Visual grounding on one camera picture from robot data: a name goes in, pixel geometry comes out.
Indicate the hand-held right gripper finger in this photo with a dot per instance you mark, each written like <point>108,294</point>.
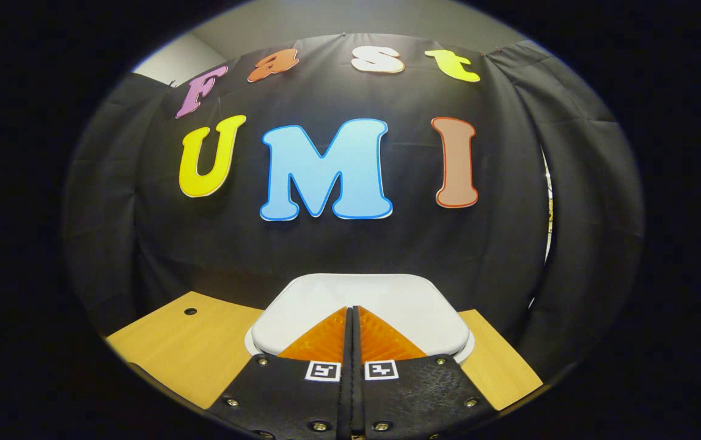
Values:
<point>345,397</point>
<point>360,397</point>

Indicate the black backdrop cloth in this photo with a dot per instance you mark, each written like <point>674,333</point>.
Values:
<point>234,244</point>

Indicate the grey desktop garbage bin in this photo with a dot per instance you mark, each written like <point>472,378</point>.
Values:
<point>362,293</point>

